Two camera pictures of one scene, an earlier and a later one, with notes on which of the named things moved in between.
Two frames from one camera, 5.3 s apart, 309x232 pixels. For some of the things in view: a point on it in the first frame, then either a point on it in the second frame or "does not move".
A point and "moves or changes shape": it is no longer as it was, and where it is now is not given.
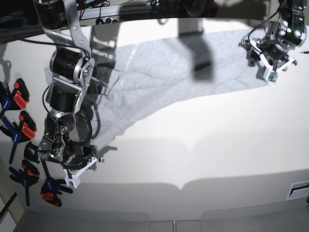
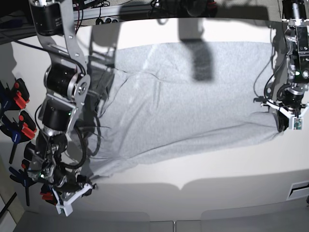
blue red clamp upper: (17, 99) does not move
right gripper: (273, 56) → (285, 95)
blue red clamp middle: (18, 133) does not move
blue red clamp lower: (27, 177) does not move
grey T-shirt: (129, 79) moves or changes shape
